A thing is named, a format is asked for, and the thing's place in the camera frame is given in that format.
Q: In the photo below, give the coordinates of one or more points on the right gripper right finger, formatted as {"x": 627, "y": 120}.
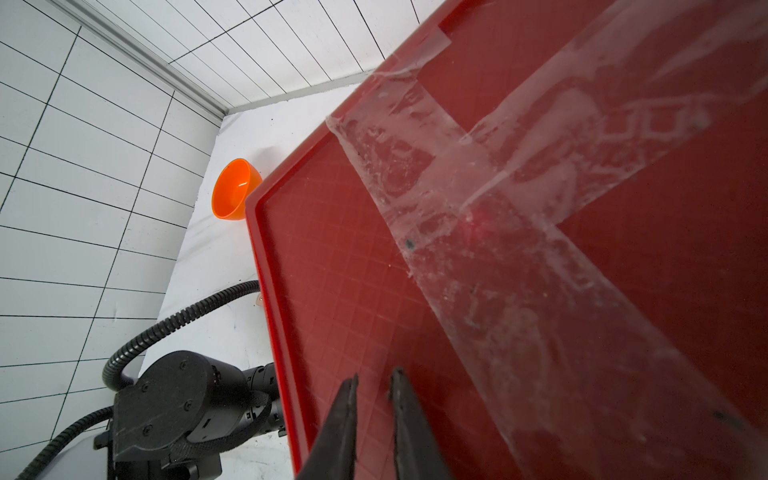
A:
{"x": 416, "y": 451}

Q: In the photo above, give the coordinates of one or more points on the orange bowl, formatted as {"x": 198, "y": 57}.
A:
{"x": 232, "y": 188}

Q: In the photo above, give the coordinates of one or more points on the red drawer cabinet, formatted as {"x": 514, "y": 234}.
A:
{"x": 553, "y": 216}

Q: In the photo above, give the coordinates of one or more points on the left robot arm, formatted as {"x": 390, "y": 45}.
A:
{"x": 175, "y": 421}

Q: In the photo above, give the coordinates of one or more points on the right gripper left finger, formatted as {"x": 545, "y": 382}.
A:
{"x": 333, "y": 453}

